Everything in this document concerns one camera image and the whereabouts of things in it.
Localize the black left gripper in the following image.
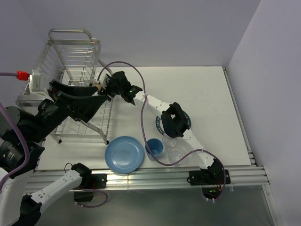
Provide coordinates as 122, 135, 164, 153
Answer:
27, 79, 107, 142

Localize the blue plastic cup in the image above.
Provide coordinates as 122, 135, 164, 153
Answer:
145, 138, 164, 161

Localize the clear glass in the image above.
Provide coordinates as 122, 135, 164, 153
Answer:
162, 134, 178, 148
168, 147, 185, 163

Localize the black and tan bowl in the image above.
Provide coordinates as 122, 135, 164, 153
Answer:
93, 81, 103, 92

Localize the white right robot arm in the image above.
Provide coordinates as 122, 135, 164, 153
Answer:
95, 71, 227, 185

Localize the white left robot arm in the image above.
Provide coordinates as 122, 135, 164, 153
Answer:
0, 80, 107, 226

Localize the steel two-tier dish rack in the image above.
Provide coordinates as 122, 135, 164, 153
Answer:
16, 28, 112, 145

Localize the white plate with dark rim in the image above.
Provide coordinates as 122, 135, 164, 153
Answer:
155, 112, 191, 135

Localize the blue plastic plate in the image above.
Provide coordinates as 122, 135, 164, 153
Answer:
105, 136, 144, 174

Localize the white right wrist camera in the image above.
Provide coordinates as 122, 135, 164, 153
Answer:
94, 72, 111, 88

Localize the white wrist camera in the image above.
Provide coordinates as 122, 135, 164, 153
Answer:
29, 69, 48, 98
94, 72, 111, 88

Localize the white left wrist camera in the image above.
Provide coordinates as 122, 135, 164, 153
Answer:
29, 69, 48, 98

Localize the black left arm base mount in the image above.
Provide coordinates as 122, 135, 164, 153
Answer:
73, 174, 107, 203

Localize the aluminium front rail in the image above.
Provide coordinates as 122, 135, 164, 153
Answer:
25, 164, 269, 193

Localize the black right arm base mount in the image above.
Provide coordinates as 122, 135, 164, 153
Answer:
186, 170, 224, 186

